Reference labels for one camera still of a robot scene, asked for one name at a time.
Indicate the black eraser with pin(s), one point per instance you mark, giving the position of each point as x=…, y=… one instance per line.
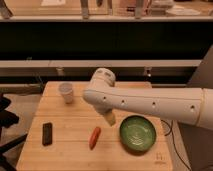
x=47, y=134

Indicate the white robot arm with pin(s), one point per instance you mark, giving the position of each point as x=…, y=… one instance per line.
x=192, y=106

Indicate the white paper cup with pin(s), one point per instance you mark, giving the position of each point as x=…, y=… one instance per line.
x=66, y=91

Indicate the orange carrot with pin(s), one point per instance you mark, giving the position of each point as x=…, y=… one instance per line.
x=94, y=137

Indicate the green bowl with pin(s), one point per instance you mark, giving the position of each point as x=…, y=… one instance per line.
x=137, y=133

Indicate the black office chair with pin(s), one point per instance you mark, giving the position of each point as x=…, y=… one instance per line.
x=7, y=119

